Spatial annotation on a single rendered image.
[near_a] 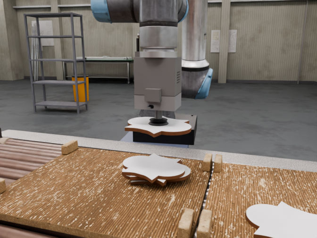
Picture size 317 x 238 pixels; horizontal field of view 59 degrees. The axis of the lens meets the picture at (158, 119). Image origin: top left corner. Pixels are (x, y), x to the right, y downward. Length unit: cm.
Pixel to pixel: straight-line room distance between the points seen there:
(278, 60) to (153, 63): 1098
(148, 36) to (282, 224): 40
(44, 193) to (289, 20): 1123
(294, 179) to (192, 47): 55
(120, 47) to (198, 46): 1078
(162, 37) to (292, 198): 40
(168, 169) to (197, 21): 56
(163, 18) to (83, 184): 38
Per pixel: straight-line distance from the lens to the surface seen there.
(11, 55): 1321
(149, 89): 54
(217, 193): 60
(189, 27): 101
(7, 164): 88
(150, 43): 55
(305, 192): 66
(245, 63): 1129
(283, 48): 1151
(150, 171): 61
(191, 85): 103
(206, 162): 68
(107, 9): 69
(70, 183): 66
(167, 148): 90
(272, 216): 54
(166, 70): 55
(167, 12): 55
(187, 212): 49
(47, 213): 56
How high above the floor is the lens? 122
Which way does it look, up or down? 14 degrees down
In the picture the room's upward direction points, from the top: straight up
